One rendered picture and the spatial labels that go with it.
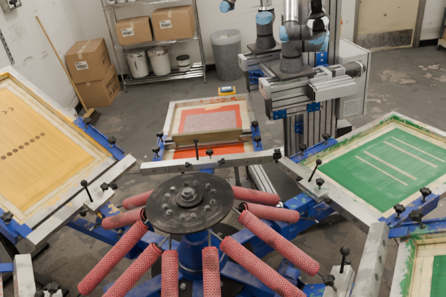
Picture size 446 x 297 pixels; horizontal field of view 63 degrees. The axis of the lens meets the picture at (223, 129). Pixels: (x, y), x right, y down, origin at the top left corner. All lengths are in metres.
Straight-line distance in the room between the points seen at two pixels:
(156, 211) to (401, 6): 5.47
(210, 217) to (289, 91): 1.26
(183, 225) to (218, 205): 0.13
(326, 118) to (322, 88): 0.51
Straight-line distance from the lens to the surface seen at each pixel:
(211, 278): 1.12
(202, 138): 2.07
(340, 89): 2.24
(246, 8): 5.58
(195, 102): 2.60
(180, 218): 1.17
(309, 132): 2.68
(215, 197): 1.22
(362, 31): 6.12
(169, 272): 1.15
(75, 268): 3.05
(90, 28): 5.94
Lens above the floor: 2.11
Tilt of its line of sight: 31 degrees down
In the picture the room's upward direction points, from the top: 8 degrees counter-clockwise
